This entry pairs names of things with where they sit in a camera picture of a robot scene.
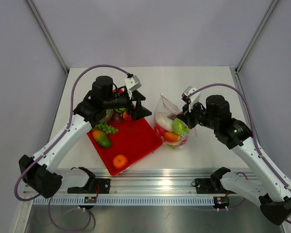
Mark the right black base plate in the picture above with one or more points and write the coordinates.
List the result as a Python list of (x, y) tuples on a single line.
[(203, 185)]

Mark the green apple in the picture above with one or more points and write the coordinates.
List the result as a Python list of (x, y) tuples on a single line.
[(179, 127)]

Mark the red orange mango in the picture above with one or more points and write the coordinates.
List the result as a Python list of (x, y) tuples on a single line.
[(171, 137)]

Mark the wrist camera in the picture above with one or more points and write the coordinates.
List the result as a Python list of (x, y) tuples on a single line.
[(132, 83), (191, 97)]

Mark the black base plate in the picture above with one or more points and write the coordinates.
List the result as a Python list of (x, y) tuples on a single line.
[(93, 185), (203, 185)]

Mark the small purple plum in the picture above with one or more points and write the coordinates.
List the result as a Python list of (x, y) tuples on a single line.
[(117, 118)]

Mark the aluminium mounting rail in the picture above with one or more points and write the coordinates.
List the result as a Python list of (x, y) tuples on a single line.
[(133, 182)]

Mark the orange fruit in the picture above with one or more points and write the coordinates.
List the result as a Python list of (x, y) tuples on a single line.
[(119, 161)]

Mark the white radish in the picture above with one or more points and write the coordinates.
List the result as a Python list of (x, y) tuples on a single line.
[(164, 122)]

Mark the green grapes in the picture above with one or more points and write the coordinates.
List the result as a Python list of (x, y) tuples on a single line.
[(106, 128)]

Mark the clear zip top bag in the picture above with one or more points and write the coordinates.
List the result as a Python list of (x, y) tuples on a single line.
[(166, 107)]

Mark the yellow green mango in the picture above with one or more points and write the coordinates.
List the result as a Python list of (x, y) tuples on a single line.
[(101, 138)]

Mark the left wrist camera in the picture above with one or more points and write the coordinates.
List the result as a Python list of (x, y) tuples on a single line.
[(132, 83)]

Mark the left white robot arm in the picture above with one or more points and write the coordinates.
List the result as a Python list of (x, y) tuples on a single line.
[(38, 171)]

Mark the left aluminium frame post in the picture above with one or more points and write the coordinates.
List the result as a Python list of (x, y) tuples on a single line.
[(47, 35)]

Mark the green toy melon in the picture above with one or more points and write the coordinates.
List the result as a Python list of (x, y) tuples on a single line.
[(120, 110)]

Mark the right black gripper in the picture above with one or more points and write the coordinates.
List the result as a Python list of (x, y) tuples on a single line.
[(188, 115)]

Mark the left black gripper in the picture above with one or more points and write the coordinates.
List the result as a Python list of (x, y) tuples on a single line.
[(139, 111)]

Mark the red plastic tray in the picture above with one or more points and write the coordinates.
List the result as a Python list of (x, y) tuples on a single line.
[(134, 139)]

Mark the white slotted cable duct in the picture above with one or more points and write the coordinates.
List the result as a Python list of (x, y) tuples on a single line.
[(127, 201)]

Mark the aluminium frame post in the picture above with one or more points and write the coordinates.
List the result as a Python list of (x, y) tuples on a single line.
[(257, 34), (47, 35)]

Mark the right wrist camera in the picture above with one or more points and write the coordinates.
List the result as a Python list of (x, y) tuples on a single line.
[(191, 97)]

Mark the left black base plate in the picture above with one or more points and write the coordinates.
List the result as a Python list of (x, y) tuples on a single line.
[(93, 185)]

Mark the dark red plum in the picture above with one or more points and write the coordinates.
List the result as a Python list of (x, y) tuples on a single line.
[(173, 116)]

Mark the right aluminium frame post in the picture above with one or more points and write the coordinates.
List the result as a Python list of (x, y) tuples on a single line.
[(257, 34)]

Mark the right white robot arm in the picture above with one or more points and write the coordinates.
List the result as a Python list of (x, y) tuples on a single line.
[(273, 197)]

